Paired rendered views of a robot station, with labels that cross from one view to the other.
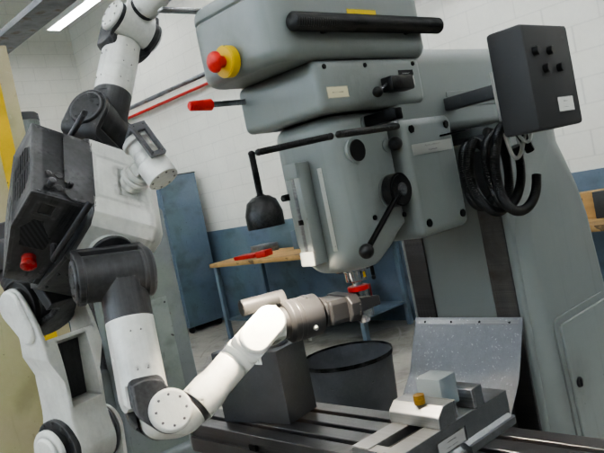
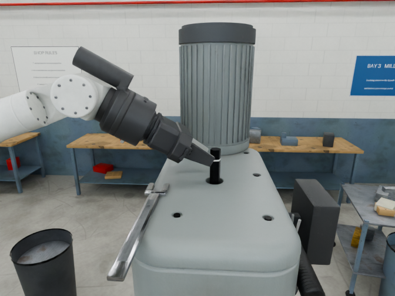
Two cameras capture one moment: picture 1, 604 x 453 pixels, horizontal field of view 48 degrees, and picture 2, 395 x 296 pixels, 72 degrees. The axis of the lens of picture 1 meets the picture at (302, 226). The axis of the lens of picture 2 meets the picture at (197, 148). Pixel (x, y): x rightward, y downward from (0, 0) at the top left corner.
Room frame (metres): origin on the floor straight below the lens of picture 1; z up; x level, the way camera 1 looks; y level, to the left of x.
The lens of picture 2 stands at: (1.12, 0.29, 2.12)
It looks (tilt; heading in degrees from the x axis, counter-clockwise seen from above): 18 degrees down; 317
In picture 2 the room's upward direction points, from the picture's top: straight up
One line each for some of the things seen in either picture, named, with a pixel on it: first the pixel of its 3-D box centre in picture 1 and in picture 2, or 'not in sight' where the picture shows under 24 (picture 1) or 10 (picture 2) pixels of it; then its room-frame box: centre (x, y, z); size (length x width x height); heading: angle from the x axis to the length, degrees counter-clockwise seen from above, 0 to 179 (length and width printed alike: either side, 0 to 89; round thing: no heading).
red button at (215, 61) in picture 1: (217, 61); not in sight; (1.29, 0.09, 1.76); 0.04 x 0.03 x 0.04; 43
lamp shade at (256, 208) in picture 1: (263, 210); not in sight; (1.29, 0.07, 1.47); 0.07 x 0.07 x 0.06
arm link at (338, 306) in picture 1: (324, 313); not in sight; (1.43, -0.01, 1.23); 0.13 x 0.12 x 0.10; 25
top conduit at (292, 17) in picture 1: (371, 24); (277, 215); (1.38, -0.22, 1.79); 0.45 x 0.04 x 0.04; 133
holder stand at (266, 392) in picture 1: (262, 377); not in sight; (1.76, 0.18, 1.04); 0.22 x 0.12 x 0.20; 54
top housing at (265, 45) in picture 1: (312, 36); (213, 210); (1.47, -0.10, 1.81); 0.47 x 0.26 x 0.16; 133
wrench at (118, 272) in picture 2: (209, 11); (143, 218); (1.44, 0.10, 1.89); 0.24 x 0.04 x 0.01; 132
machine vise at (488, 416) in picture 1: (433, 422); not in sight; (1.33, -0.18, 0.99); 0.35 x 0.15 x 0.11; 131
